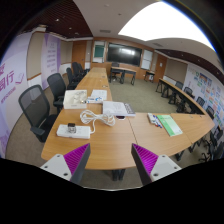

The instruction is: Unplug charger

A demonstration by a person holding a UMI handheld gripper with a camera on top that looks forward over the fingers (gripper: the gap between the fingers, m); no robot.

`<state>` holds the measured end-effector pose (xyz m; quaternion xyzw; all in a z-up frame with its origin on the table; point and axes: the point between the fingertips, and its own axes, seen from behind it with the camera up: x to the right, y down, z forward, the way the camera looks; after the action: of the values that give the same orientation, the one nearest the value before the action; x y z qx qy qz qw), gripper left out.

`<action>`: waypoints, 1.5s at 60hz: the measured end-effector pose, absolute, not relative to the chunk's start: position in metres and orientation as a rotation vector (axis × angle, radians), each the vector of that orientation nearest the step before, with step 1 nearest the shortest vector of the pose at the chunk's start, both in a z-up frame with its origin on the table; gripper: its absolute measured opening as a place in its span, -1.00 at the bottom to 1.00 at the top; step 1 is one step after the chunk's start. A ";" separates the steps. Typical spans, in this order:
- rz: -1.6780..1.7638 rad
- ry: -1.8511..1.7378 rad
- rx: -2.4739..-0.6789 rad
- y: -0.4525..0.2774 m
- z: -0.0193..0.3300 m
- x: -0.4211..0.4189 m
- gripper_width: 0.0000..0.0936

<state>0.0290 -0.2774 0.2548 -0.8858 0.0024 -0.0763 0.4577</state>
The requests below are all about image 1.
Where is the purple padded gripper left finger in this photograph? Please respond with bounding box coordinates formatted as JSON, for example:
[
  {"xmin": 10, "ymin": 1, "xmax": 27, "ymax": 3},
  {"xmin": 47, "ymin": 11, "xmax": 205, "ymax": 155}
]
[{"xmin": 41, "ymin": 144, "xmax": 90, "ymax": 184}]

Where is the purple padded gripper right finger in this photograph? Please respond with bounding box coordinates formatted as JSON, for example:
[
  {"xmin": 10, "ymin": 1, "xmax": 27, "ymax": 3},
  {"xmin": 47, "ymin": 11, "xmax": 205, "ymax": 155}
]
[{"xmin": 131, "ymin": 144, "xmax": 180, "ymax": 185}]

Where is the black charger plug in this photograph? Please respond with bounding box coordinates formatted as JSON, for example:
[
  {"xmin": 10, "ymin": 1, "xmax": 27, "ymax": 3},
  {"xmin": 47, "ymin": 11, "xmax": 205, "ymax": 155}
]
[{"xmin": 68, "ymin": 123, "xmax": 76, "ymax": 133}]

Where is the white power strip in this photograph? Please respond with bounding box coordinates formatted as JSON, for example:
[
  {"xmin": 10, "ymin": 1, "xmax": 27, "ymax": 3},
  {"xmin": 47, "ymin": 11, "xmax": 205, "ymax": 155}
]
[{"xmin": 56, "ymin": 124, "xmax": 90, "ymax": 139}]

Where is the green booklet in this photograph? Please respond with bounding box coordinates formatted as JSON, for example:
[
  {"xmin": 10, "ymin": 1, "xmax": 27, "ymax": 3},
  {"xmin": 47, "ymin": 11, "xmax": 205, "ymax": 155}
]
[{"xmin": 158, "ymin": 115, "xmax": 182, "ymax": 137}]

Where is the white cardboard box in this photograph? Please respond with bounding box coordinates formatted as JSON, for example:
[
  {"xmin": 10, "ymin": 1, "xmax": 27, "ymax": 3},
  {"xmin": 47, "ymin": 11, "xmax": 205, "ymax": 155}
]
[{"xmin": 63, "ymin": 90, "xmax": 87, "ymax": 109}]

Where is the small blue white box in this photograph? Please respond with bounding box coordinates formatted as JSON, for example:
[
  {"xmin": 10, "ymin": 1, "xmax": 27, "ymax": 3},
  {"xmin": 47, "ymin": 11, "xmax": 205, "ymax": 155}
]
[{"xmin": 87, "ymin": 97, "xmax": 103, "ymax": 104}]

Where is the black mesh office chair near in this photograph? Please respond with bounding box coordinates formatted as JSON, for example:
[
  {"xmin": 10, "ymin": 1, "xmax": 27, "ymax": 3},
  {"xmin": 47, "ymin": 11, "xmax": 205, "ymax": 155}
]
[{"xmin": 18, "ymin": 85, "xmax": 57, "ymax": 142}]

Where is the black mesh office chair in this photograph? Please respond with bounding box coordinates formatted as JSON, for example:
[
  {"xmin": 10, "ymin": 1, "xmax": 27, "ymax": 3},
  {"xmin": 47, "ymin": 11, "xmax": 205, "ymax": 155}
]
[
  {"xmin": 18, "ymin": 85, "xmax": 57, "ymax": 142},
  {"xmin": 47, "ymin": 73, "xmax": 66, "ymax": 113}
]

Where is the right row wooden table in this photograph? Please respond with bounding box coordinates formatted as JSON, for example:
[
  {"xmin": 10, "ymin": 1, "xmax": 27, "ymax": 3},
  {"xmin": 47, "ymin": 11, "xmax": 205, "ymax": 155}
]
[{"xmin": 156, "ymin": 79, "xmax": 207, "ymax": 115}]

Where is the white paper sheet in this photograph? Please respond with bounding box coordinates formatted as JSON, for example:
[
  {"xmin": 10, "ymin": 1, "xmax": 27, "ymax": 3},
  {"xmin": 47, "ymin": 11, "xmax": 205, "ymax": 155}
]
[{"xmin": 91, "ymin": 89, "xmax": 107, "ymax": 100}]

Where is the wooden desk at front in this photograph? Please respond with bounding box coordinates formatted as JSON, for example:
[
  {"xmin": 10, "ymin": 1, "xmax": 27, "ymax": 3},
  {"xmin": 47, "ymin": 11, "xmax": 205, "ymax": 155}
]
[{"xmin": 109, "ymin": 66, "xmax": 136, "ymax": 85}]

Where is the white whiteboard right of screen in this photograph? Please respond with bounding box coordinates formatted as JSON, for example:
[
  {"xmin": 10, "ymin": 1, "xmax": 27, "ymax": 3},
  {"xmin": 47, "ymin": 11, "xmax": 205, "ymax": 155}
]
[{"xmin": 141, "ymin": 50, "xmax": 153, "ymax": 70}]

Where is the green board left of screen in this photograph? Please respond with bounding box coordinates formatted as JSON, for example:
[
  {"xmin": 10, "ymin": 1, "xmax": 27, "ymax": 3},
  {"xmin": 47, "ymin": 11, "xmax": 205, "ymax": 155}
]
[{"xmin": 93, "ymin": 41, "xmax": 105, "ymax": 63}]

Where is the white coiled cable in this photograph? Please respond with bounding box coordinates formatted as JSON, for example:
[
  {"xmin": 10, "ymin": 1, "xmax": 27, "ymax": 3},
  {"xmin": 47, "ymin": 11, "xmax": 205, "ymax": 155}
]
[{"xmin": 79, "ymin": 109, "xmax": 117, "ymax": 135}]

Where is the large black wall screen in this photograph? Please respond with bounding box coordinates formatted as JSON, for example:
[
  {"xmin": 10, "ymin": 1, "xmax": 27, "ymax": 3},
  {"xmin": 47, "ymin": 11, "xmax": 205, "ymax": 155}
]
[{"xmin": 107, "ymin": 43, "xmax": 142, "ymax": 66}]

